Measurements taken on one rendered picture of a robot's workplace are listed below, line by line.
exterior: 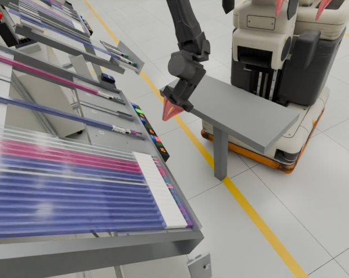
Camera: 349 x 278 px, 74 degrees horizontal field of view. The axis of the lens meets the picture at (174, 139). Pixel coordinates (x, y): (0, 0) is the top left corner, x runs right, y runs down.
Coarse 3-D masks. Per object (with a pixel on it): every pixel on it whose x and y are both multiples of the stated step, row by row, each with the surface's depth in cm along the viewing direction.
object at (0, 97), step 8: (0, 96) 50; (16, 104) 52; (24, 104) 53; (32, 104) 55; (48, 112) 57; (56, 112) 58; (64, 112) 60; (80, 120) 62; (88, 120) 63; (104, 128) 67; (112, 128) 68
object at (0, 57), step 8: (0, 56) 64; (16, 64) 67; (24, 64) 68; (40, 72) 71; (48, 72) 73; (56, 80) 74; (64, 80) 75; (80, 88) 79; (88, 88) 80; (104, 96) 85; (112, 96) 87
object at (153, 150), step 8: (120, 96) 95; (128, 104) 88; (128, 112) 86; (136, 120) 81; (144, 128) 77; (144, 136) 75; (152, 144) 71; (152, 152) 70; (160, 160) 66; (168, 168) 64; (168, 176) 62; (176, 184) 60; (176, 192) 59; (184, 200) 56; (192, 216) 53; (200, 224) 52
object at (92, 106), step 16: (80, 80) 85; (80, 96) 75; (96, 96) 82; (80, 112) 69; (96, 112) 72; (112, 112) 79; (96, 128) 65; (128, 128) 76; (112, 144) 63; (128, 144) 67; (144, 144) 73
